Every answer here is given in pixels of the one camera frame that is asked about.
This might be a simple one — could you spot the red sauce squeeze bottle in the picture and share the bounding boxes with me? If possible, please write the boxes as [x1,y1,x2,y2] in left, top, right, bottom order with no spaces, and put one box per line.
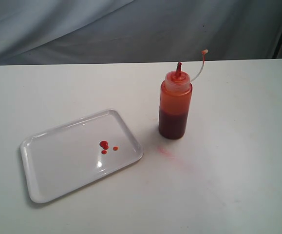
[158,49,208,139]

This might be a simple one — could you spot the red sauce drops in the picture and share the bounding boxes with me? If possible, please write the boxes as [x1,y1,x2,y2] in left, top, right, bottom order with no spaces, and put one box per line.
[99,140,119,155]

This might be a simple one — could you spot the white rectangular plastic tray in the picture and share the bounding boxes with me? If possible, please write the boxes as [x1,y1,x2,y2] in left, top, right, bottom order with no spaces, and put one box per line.
[20,109,144,204]

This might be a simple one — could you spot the grey backdrop cloth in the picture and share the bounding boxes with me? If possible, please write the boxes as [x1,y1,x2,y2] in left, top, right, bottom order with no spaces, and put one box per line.
[0,0,282,65]

